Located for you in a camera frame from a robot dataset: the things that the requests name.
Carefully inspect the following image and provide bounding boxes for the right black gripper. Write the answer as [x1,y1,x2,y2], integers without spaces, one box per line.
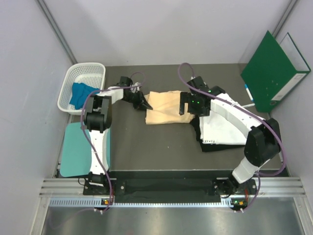
[180,92,210,117]

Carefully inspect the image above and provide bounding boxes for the white plastic basket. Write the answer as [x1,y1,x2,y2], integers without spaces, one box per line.
[57,62,106,115]

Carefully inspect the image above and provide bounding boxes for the green ring binder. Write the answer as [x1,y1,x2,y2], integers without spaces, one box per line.
[241,32,311,113]

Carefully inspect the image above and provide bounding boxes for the aluminium frame rail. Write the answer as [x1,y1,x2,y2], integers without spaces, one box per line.
[39,177,306,210]

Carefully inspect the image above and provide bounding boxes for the peach yellow t shirt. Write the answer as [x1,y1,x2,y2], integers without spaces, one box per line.
[144,91,195,125]

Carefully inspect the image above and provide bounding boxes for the purple cable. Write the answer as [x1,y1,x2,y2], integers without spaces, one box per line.
[177,63,287,212]
[80,71,146,212]

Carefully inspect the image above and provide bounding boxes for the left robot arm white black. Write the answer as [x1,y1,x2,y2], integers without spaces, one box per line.
[82,76,153,194]

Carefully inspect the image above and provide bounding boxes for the white blue marker pen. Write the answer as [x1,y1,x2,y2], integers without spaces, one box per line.
[245,84,254,102]

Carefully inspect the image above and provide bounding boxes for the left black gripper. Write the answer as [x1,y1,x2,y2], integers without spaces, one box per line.
[122,89,151,111]

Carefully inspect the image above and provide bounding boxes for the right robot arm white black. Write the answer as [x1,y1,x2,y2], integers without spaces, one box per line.
[179,76,285,194]

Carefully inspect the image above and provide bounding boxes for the blue crumpled t shirt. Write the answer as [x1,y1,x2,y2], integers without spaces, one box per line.
[69,83,99,110]

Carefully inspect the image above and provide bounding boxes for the teal cutting board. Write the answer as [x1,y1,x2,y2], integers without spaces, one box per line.
[60,122,111,177]

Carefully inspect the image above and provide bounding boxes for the white t shirt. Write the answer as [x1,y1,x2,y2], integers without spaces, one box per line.
[196,110,246,145]

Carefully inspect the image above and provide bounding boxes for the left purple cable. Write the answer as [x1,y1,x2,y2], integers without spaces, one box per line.
[80,71,146,212]

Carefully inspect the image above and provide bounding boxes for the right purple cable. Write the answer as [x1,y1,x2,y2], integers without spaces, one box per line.
[177,63,287,212]

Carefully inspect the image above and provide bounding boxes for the black t shirt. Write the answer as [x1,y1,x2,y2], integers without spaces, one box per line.
[189,116,244,153]

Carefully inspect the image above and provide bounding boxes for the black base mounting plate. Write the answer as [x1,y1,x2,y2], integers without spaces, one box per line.
[83,170,256,204]

